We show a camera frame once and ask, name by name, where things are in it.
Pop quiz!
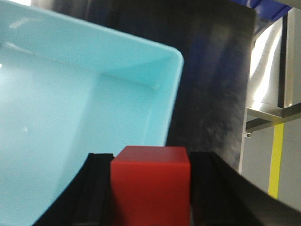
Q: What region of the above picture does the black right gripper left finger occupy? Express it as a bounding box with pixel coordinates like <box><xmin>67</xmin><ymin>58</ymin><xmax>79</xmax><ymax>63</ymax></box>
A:
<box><xmin>35</xmin><ymin>153</ymin><xmax>114</xmax><ymax>226</ymax></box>

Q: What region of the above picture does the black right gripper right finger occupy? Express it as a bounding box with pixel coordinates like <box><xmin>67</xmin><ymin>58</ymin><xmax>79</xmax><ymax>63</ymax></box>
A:
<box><xmin>189</xmin><ymin>152</ymin><xmax>301</xmax><ymax>226</ymax></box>

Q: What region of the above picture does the red cube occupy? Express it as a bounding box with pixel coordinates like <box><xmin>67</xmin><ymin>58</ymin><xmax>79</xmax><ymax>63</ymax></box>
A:
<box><xmin>110</xmin><ymin>146</ymin><xmax>190</xmax><ymax>226</ymax></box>

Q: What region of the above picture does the yellow floor tape strip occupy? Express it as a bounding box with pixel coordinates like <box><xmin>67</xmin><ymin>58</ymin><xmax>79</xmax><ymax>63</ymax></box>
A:
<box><xmin>268</xmin><ymin>123</ymin><xmax>285</xmax><ymax>199</ymax></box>

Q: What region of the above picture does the light blue plastic tub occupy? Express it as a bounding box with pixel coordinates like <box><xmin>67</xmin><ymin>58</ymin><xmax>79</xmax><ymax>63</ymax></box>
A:
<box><xmin>0</xmin><ymin>0</ymin><xmax>183</xmax><ymax>226</ymax></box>

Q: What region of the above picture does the blue crate edge left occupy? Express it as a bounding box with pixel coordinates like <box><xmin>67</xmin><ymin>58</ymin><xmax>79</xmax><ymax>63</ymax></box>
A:
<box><xmin>231</xmin><ymin>0</ymin><xmax>293</xmax><ymax>21</ymax></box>

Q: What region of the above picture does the metal frame bracket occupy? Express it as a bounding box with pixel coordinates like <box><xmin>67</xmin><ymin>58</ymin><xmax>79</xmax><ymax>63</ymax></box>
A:
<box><xmin>246</xmin><ymin>101</ymin><xmax>301</xmax><ymax>135</ymax></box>

